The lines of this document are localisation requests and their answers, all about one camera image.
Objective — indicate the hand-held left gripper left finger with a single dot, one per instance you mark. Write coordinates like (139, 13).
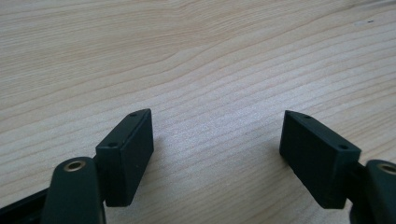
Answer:
(126, 161)

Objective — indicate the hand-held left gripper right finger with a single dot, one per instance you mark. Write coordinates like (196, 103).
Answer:
(314, 158)

